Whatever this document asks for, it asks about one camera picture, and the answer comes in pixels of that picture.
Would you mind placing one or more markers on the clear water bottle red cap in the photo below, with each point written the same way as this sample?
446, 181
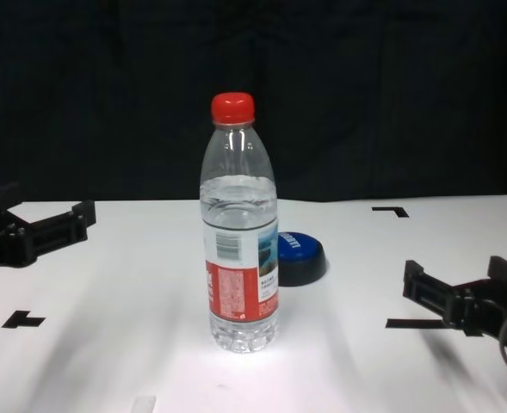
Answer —
240, 284

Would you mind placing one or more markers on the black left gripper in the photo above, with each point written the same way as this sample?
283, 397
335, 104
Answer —
3, 245

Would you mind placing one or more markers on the black backdrop cloth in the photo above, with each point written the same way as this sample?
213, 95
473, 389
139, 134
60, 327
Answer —
106, 86

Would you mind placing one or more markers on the black L-shaped tape mark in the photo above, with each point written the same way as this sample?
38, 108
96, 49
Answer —
397, 210

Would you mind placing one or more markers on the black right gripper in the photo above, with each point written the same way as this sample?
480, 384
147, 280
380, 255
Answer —
481, 310

